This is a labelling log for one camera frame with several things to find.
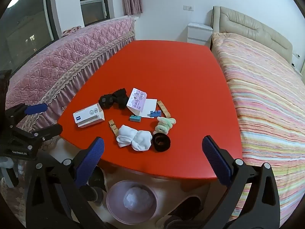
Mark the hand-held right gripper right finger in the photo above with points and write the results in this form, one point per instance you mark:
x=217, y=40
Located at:
x=215, y=161

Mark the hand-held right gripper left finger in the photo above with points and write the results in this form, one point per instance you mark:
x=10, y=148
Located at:
x=91, y=158

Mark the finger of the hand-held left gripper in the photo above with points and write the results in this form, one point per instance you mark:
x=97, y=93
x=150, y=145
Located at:
x=51, y=130
x=35, y=108

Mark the wooden clothespin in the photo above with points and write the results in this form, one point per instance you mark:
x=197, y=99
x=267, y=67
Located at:
x=113, y=127
x=164, y=109

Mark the white cardboard box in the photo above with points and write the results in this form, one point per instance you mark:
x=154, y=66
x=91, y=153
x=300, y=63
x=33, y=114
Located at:
x=88, y=116

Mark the white sock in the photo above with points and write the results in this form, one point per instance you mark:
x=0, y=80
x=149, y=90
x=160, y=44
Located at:
x=125, y=136
x=142, y=140

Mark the pink trash bin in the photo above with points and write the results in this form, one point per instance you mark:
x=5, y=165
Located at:
x=113, y=202

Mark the black sock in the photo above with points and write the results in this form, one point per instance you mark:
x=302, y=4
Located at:
x=120, y=97
x=106, y=101

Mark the black scrunchie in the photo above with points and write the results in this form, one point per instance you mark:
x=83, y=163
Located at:
x=154, y=143

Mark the purple cartoon card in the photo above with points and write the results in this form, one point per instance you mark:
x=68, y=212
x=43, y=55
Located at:
x=137, y=100

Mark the blue building block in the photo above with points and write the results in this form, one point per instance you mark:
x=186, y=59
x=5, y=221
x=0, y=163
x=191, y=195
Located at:
x=155, y=113

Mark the black slipper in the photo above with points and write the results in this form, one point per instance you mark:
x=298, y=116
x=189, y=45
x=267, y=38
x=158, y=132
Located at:
x=96, y=183
x=185, y=207

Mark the teal building block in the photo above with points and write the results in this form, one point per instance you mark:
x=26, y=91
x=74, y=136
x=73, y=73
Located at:
x=135, y=118

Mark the clear plastic bag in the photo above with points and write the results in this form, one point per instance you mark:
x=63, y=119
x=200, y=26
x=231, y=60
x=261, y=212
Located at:
x=138, y=199

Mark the pink cushion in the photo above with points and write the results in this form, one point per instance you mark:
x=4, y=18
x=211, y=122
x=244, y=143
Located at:
x=71, y=31

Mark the bed with striped cover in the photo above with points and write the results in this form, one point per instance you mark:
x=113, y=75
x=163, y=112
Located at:
x=262, y=88

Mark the large dark window pane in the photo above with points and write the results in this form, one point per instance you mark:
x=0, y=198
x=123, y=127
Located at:
x=26, y=21

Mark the dark framed window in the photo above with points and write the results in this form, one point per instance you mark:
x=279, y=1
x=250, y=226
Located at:
x=94, y=7

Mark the white nightstand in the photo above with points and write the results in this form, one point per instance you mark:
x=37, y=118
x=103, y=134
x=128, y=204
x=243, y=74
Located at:
x=199, y=33

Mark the beige padded headboard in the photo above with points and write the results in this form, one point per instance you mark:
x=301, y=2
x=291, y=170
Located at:
x=250, y=23

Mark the wall outlet with plug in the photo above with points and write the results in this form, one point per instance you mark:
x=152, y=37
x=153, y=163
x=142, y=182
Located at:
x=296, y=55

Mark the white wall socket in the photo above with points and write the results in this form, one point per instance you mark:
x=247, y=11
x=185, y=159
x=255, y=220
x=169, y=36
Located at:
x=188, y=7

